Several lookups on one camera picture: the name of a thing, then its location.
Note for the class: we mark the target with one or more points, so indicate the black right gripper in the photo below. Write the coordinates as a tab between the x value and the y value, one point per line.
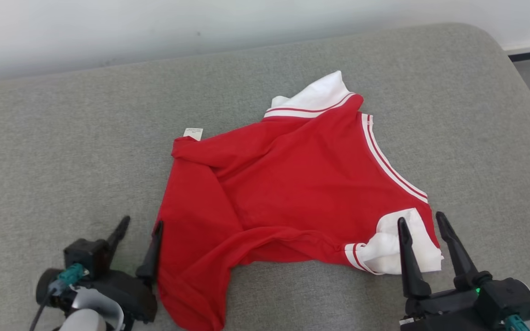
444	312

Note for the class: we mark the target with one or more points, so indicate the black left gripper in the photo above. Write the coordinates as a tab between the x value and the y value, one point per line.
131	296

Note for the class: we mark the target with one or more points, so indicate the red Bulls jersey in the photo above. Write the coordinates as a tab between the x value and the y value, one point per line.
292	184

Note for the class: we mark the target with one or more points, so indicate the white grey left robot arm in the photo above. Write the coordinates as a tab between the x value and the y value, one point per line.
85	319

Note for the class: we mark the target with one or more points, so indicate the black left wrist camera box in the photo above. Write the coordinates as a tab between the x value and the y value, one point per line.
88	255

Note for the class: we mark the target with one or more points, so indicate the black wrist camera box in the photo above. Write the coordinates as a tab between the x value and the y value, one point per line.
88	255
504	294

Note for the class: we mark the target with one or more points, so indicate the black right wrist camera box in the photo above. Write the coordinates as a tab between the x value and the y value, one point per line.
504	294

